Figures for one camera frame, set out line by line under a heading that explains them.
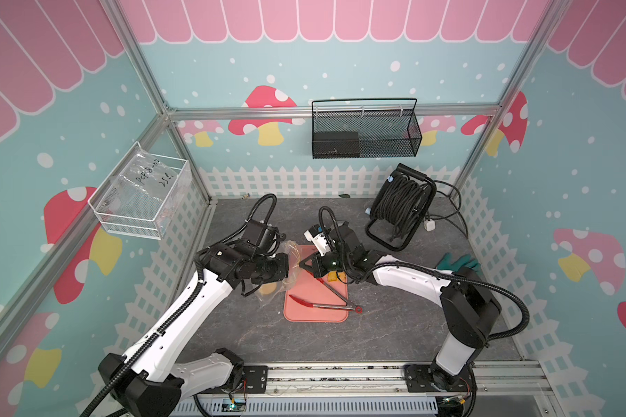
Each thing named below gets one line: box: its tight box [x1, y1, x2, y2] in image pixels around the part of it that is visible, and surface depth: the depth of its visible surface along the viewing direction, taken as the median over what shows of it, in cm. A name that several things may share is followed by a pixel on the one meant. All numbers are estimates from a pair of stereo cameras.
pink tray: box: [283, 244, 349, 323], surface depth 89 cm
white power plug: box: [423, 218, 436, 232], surface depth 108 cm
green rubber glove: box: [436, 251, 483, 277], surface depth 100 cm
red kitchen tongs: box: [288, 277, 364, 314], surface depth 88 cm
